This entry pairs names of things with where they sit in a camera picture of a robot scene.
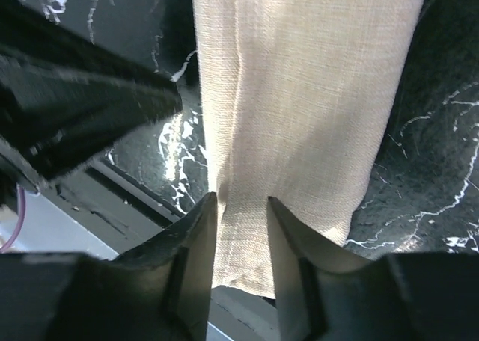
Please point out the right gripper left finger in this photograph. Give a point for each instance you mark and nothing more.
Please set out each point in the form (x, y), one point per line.
(175, 272)

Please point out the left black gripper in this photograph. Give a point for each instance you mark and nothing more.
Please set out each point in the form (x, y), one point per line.
(40, 63)

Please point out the beige cloth napkin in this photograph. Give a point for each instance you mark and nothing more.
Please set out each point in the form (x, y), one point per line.
(296, 95)

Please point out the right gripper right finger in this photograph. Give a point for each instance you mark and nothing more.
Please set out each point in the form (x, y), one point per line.
(310, 273)

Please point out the black marbled table mat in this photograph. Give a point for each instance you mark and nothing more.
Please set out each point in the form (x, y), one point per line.
(423, 189)

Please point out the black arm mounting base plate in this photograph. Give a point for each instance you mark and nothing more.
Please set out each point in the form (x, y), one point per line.
(123, 213)

